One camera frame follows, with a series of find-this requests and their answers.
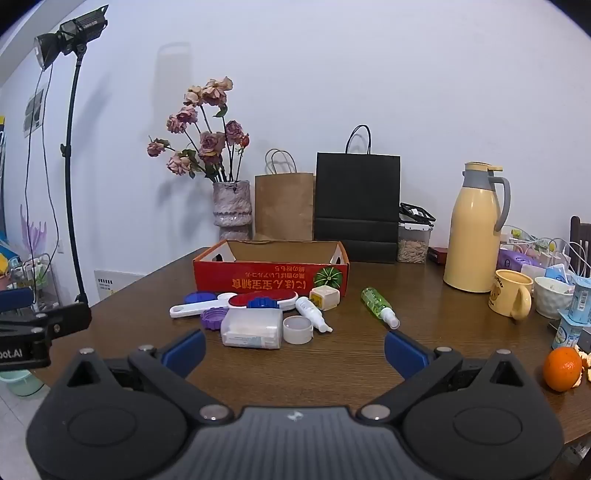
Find purple plastic hangers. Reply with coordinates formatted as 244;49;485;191
19;205;48;259

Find wall paper sheet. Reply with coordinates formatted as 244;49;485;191
23;88;45;134

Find yellow bear mug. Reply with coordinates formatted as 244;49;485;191
488;270;533;320

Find red cardboard box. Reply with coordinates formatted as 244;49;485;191
193;239;350;296

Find wire storage rack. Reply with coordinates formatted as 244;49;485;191
0;251;61;315

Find black light stand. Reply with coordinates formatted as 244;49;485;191
60;44;90;305

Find orange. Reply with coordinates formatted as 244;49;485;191
543;347;583;393

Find white bowl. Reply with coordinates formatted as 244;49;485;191
534;276;574;319

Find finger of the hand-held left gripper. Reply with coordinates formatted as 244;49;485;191
0;288;35;315
0;302;92;344

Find dried pink roses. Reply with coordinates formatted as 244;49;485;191
148;76;250;183

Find black paper bag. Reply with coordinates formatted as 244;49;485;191
315;124;402;264

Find green plastic basin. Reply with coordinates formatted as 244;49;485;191
0;369;44;397

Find purple tissue pack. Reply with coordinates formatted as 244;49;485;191
498;249;546;278

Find black plastic frame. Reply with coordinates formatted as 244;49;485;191
399;202;435;225

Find white board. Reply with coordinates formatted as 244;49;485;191
95;270;146;303

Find brown paper bag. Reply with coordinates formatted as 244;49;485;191
255;148;316;241

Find blue white yogurt cup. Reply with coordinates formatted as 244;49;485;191
568;277;591;324
553;309;583;350

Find cream cube plug adapter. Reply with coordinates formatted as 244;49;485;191
309;285;341;311

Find purple ridged cap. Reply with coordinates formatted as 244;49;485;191
202;308;229;332

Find clear seed container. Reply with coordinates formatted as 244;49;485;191
397;222;434;265

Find dark wooden chair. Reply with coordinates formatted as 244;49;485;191
569;215;591;278

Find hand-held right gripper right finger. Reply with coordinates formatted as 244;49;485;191
358;330;532;425

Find clear plastic box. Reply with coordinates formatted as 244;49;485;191
220;308;283;349

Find green spray bottle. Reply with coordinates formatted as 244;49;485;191
361;287;400;329

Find black studio light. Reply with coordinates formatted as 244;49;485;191
34;4;109;71

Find yellow thermos jug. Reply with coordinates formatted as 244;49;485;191
443;161;511;294

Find white cables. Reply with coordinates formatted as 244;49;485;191
501;226;573;259

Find pink marbled vase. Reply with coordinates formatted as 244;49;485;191
212;180;254;241

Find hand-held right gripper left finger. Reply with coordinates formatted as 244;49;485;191
60;329;233;425

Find black power cable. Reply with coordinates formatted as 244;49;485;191
21;69;61;289

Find white round cap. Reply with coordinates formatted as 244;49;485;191
283;315;314;344

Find small white bottle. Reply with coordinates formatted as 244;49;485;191
295;296;333;334

